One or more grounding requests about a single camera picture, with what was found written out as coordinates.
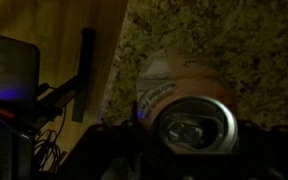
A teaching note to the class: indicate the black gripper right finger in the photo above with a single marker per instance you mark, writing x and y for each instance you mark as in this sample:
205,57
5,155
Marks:
261,154

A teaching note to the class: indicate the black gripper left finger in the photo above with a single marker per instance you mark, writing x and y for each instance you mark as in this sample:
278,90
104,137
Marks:
120,152

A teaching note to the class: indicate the wooden lower cabinet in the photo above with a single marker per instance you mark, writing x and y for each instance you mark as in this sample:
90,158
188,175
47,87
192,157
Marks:
55,27

